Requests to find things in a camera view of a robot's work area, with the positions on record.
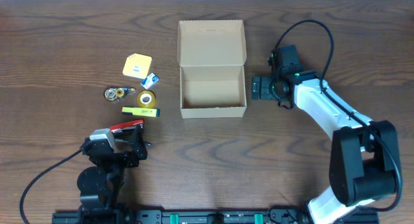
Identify red stapler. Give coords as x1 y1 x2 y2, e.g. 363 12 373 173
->
109 119 144 133

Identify yellow clear tape roll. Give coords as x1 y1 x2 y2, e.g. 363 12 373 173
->
137 91 156 108

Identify brown cardboard box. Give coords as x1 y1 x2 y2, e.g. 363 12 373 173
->
177 20 247 118

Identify yellow spiral notepad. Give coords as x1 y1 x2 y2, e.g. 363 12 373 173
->
122 53 152 79

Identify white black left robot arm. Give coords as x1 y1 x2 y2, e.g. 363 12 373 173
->
77 124 147 211

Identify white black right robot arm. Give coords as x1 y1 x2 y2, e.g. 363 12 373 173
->
252 73 402 223

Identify yellow highlighter marker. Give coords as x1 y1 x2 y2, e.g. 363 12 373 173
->
122 107 160 117

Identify orange black correction tape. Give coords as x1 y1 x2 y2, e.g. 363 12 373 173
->
103 87 136 102

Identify blue white staples box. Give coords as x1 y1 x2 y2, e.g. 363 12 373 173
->
140 73 159 90

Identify black mounting rail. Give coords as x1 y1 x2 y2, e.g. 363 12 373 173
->
51 207 380 224

